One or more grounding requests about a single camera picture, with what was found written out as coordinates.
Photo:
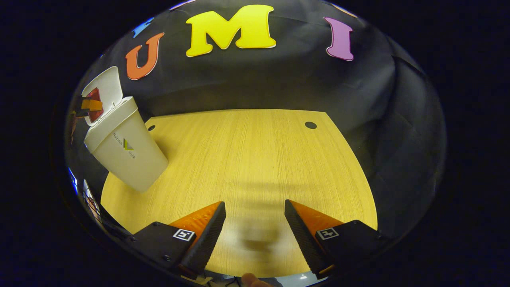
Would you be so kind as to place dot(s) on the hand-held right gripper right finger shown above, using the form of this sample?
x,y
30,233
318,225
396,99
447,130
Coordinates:
x,y
305,243

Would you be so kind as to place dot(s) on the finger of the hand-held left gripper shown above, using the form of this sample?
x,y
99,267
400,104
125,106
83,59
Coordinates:
x,y
93,105
83,113

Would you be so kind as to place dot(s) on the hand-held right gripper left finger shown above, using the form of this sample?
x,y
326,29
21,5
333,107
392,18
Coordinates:
x,y
209,243

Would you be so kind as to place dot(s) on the red pop can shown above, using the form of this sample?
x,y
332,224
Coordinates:
x,y
95,116

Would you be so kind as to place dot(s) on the white desktop garbage bin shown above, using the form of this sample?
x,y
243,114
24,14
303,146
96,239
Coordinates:
x,y
127,159

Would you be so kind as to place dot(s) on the wooden desktop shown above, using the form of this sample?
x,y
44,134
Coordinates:
x,y
255,159

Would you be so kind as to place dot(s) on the computer monitor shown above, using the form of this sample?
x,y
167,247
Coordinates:
x,y
73,180

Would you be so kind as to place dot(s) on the white side desk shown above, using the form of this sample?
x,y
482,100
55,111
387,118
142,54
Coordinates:
x,y
91,201

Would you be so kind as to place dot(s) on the black backdrop cloth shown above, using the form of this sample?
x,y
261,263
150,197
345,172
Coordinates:
x,y
279,79

